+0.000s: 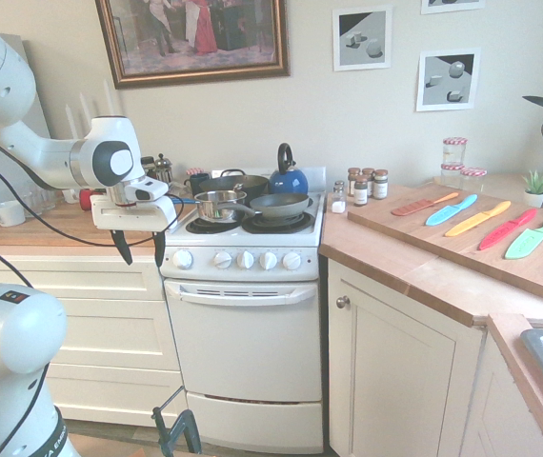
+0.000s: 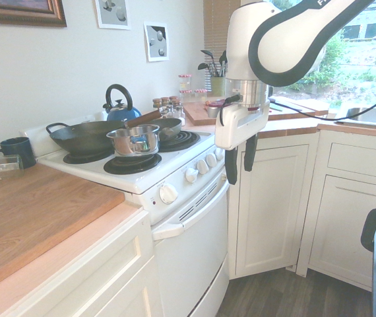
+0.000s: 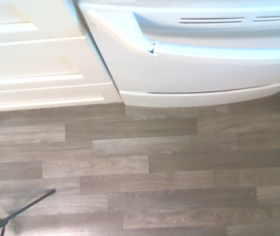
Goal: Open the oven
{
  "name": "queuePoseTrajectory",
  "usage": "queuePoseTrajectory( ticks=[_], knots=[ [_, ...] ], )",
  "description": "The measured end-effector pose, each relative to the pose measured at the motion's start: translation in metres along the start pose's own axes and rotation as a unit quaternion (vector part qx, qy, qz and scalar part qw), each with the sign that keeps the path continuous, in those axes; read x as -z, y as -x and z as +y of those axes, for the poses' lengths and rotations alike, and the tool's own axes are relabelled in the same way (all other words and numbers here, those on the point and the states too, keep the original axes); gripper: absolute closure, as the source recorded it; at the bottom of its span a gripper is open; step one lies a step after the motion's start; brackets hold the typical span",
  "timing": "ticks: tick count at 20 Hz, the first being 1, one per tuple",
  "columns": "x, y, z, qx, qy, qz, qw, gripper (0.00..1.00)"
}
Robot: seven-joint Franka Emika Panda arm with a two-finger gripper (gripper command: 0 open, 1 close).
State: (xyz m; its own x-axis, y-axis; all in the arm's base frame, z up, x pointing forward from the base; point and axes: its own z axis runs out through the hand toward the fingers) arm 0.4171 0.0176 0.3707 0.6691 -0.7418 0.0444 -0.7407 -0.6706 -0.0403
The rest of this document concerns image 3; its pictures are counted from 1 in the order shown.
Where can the white oven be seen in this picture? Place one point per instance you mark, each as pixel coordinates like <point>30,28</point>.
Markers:
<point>135,73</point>

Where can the black tripod leg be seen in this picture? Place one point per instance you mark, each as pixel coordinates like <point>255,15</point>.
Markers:
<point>29,203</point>

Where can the cream kitchen cabinet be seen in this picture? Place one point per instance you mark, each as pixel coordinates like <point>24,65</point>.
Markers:
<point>32,61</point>

